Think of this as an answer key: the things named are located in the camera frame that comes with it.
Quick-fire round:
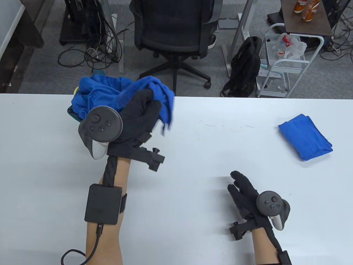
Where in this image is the tangle of black floor cables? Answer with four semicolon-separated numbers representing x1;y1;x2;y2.
57;0;133;69

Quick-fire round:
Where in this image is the white metal desk leg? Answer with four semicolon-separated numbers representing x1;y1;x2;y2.
110;0;124;73

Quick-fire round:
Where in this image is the bundle of floor cables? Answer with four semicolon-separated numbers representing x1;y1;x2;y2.
319;0;353;62

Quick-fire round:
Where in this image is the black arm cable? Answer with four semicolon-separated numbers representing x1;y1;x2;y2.
61;224;104;265

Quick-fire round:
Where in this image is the white desk with dark frame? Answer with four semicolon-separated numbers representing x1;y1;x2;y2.
0;0;44;93

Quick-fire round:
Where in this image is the black forearm box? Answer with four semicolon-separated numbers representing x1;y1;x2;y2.
84;184;128;225

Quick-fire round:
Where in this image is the white utility cart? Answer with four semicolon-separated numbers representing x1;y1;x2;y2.
256;23;325;98

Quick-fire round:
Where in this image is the blue clothes shirt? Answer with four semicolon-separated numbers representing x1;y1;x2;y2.
71;75;138;122

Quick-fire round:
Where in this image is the blue terry towel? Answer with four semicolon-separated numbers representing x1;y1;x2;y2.
119;75;175;136
278;114;333;161

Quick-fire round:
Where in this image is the white plastic bag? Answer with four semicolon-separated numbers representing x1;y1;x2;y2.
272;33;307;60

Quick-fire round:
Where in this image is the person's left hand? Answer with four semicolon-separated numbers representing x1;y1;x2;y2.
106;89;163;158

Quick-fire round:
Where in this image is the person's right hand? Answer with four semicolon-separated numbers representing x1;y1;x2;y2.
228;170;273;232

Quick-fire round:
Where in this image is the grey metal foot plate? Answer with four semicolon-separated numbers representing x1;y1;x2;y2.
219;18;240;29

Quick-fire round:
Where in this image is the silver metal desk leg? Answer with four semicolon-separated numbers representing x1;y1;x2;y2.
222;0;258;77

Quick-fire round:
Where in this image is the person's left forearm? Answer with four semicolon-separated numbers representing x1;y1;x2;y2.
85;156;131;265

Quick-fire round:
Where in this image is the black backpack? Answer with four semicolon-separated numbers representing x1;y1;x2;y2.
220;36;262;97

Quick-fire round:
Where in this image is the orange drink bottle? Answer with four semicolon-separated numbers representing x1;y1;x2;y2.
293;0;307;14
301;0;320;22

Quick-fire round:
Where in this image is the person's right forearm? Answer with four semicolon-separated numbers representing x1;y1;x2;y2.
252;226;284;265

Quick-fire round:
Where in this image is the grey handheld controller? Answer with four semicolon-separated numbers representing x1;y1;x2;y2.
78;106;123;160
256;191;291;231

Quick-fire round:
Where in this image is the brown side table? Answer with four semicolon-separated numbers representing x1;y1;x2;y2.
280;0;333;37

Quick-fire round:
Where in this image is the black forearm strap mount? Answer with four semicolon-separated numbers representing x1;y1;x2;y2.
277;250;293;265

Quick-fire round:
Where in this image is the black computer tower stand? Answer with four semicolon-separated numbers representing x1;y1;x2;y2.
59;0;108;46

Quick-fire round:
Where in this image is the black office chair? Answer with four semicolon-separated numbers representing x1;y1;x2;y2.
130;0;223;96

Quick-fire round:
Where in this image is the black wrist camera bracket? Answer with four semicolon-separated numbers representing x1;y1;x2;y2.
229;221;253;241
130;146;166;172

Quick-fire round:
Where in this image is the dark teal clothes garment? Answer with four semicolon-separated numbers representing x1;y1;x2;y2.
67;70;105;122

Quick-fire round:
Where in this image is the black flat stand base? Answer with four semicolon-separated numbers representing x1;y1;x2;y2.
267;11;285;24

